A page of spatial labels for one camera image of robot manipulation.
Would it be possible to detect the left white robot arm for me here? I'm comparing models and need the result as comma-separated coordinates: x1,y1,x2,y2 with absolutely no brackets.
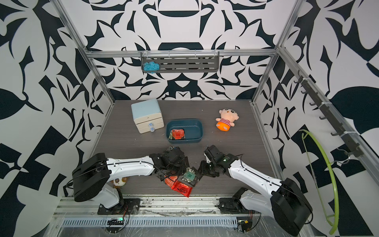
70,147,189,209

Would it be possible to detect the black wall hook rail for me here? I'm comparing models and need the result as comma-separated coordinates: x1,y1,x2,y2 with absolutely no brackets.
296,74,364,158

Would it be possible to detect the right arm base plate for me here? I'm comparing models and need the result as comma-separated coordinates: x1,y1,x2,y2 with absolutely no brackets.
218,197,256,214

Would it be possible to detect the green hoop tube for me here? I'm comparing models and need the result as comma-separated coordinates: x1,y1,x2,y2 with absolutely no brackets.
298,129,340,235

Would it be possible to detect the red square tea bag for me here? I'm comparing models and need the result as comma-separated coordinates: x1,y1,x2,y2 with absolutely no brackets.
171,129,185,140

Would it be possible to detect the brown white plush dog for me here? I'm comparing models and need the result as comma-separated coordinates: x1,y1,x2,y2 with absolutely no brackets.
113,177,128,189

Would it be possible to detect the pink baby plush doll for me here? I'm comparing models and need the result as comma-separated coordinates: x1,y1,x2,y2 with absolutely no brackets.
216,109,239,132

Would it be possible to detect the orange red tea bag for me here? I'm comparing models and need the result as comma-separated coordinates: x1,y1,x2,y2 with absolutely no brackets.
164,176,178,187

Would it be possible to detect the teal plastic storage box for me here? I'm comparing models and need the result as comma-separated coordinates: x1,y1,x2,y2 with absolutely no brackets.
166,118,203,144

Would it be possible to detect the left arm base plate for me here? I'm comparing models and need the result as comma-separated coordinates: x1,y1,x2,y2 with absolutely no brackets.
97,198,141,215

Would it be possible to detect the light blue drawer box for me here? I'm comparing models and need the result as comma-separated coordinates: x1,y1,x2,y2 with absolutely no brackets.
131,99,164,134

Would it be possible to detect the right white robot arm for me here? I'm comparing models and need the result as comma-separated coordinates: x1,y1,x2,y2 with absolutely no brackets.
200,145,313,237

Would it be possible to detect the grey wall shelf rack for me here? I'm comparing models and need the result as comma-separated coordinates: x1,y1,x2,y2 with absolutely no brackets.
140,50,220,73

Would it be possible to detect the cyan crumpled cloth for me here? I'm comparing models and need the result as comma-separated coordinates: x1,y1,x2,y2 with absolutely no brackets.
143,62,160,73

